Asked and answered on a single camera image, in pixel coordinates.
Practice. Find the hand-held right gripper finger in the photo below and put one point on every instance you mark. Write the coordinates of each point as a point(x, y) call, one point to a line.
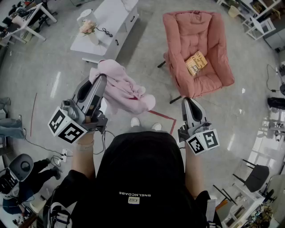
point(185, 113)
point(203, 119)

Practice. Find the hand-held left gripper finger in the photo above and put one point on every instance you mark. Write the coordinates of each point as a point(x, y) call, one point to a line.
point(78, 94)
point(96, 93)

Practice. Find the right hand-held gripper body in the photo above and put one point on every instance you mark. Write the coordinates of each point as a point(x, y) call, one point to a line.
point(201, 140)

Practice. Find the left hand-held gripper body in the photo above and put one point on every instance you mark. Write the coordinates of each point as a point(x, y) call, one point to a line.
point(66, 130)

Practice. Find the pink garment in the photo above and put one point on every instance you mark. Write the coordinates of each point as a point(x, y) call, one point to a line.
point(124, 91)

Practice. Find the pink armchair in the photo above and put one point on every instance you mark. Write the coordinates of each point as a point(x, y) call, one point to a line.
point(196, 35)

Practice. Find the person's right forearm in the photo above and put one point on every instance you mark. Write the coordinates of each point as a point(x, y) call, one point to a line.
point(192, 173)

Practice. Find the person's left forearm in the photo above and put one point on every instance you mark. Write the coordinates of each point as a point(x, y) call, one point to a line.
point(83, 160)

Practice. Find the person's left hand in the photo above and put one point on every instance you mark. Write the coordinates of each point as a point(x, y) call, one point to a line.
point(90, 119)

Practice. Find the white power strip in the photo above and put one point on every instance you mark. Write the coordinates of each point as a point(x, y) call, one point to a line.
point(65, 154)

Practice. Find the person's right white shoe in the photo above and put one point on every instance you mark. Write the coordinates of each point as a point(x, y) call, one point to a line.
point(156, 126)

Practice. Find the person's white shoe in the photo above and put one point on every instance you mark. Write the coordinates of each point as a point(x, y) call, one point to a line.
point(135, 122)
point(156, 126)

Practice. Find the person's grey trousers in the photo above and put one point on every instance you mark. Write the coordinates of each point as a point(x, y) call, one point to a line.
point(144, 128)

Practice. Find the person's left white shoe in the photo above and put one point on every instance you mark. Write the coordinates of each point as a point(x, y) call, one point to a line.
point(135, 122)

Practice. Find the yellow book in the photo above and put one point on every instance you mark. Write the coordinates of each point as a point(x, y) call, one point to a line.
point(196, 63)

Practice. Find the white vase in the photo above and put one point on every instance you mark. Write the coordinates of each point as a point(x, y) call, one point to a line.
point(94, 40)

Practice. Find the person's black t-shirt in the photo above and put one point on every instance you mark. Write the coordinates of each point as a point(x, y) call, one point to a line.
point(142, 167)

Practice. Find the pink flower bouquet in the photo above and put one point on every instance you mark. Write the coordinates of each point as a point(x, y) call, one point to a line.
point(88, 27)

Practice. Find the black chair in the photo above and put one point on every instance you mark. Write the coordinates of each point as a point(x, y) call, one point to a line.
point(258, 177)

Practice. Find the white low cabinet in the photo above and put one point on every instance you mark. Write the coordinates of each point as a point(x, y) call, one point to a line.
point(113, 20)

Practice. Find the white low shelf unit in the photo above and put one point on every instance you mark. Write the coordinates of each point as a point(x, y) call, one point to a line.
point(242, 204)

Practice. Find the white kettle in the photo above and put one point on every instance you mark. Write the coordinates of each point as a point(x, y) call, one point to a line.
point(87, 15)

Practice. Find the white desk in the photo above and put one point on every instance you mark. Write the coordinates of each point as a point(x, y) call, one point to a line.
point(29, 19)

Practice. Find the white wooden chair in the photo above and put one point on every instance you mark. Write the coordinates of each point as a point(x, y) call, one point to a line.
point(261, 26)

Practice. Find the beige basket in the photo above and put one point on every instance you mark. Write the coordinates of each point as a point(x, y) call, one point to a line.
point(233, 11)

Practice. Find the white shelving unit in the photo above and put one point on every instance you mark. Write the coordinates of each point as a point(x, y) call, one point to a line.
point(256, 5)

